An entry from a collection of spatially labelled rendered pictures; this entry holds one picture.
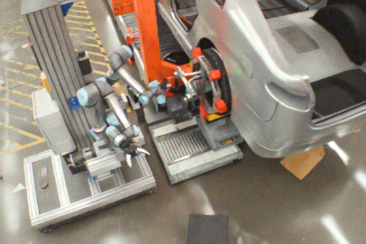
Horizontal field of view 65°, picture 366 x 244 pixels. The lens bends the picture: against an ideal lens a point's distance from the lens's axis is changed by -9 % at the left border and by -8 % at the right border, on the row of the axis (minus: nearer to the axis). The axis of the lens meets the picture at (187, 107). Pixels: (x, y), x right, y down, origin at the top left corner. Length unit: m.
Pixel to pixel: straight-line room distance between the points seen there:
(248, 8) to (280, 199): 1.91
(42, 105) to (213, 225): 1.69
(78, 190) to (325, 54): 2.86
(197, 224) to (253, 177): 0.95
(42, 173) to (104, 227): 0.88
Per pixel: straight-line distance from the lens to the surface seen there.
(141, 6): 2.83
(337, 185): 3.58
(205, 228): 2.72
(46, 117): 2.52
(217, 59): 2.79
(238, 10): 2.36
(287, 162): 3.56
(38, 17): 2.11
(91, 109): 2.30
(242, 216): 3.16
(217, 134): 3.40
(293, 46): 3.32
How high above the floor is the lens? 2.85
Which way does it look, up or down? 46 degrees down
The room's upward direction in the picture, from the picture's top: 3 degrees counter-clockwise
